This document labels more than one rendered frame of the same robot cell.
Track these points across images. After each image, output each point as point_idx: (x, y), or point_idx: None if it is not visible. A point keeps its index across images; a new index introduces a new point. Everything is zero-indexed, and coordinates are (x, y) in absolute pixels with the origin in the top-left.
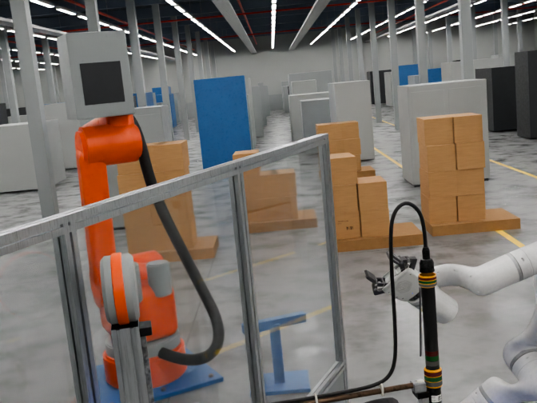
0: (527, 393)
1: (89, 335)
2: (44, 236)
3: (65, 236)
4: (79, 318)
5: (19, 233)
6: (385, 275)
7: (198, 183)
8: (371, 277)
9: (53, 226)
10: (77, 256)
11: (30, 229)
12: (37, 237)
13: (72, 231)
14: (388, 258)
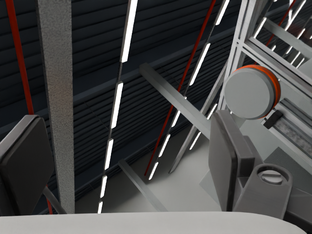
0: None
1: (310, 94)
2: (236, 59)
3: (242, 51)
4: (293, 87)
5: (228, 66)
6: (198, 229)
7: None
8: (212, 172)
9: (234, 51)
10: (257, 55)
11: (229, 61)
12: (234, 62)
13: (243, 45)
14: (53, 166)
